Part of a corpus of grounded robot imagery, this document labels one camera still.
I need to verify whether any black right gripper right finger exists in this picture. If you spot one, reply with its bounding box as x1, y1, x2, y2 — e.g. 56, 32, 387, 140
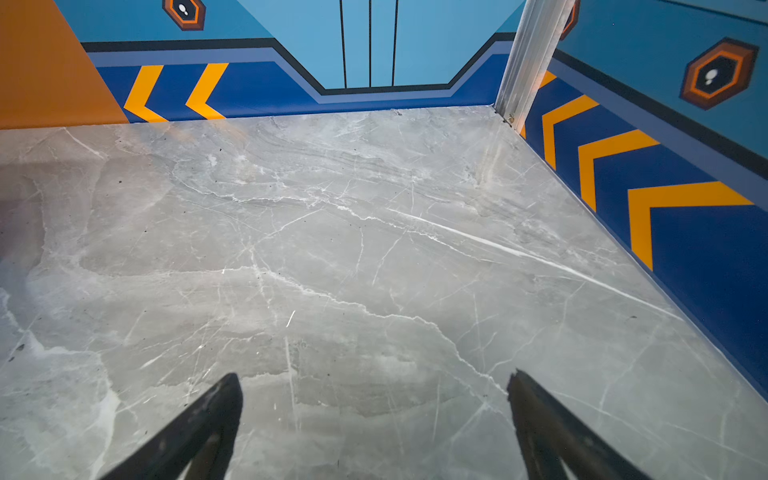
507, 370, 649, 480

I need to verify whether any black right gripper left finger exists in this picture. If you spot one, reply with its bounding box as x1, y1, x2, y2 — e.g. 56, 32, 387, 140
104, 373, 243, 479

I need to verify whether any aluminium corner post right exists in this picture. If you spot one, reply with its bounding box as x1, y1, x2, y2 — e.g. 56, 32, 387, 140
494, 0, 576, 134

